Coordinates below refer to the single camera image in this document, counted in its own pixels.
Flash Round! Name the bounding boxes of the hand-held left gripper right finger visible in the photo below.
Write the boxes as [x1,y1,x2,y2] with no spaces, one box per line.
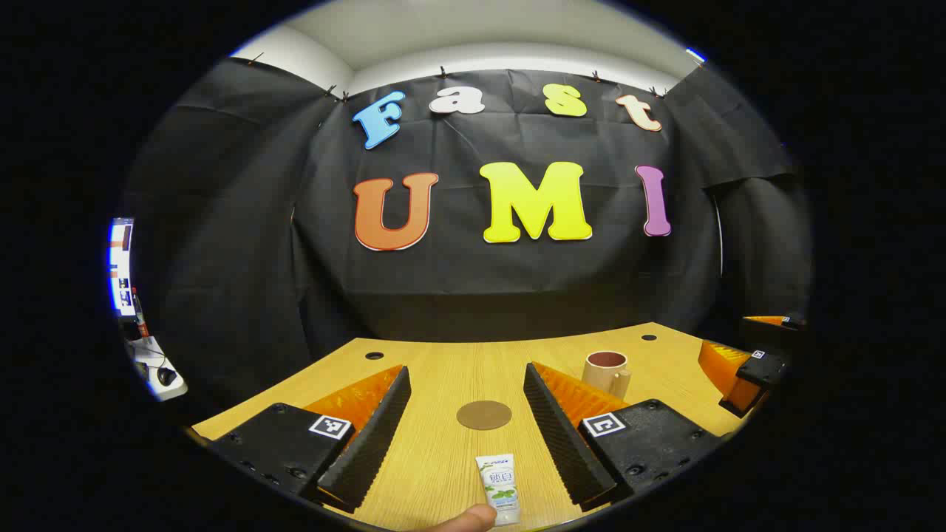
[523,361,729,511]

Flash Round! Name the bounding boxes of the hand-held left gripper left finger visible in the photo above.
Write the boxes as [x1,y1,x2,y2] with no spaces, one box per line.
[209,364,412,514]

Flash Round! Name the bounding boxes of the beige cup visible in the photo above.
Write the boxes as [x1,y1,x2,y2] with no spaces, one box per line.
[582,350,633,401]

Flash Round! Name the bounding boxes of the white toothpaste tube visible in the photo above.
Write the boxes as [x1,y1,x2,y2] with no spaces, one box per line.
[475,453,522,527]

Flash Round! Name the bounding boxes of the round brown coaster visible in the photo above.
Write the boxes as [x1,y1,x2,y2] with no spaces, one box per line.
[456,400,513,432]

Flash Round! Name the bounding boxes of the wooden desktop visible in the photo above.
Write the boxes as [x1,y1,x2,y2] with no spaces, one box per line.
[191,321,755,532]

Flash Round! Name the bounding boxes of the black backdrop cloth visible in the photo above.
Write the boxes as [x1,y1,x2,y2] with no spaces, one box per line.
[122,58,814,403]

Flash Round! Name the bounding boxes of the white side desk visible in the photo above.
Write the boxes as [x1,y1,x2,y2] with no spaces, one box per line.
[126,336,187,402]

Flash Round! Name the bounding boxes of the computer monitor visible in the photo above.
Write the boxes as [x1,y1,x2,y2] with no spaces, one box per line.
[109,216,137,318]

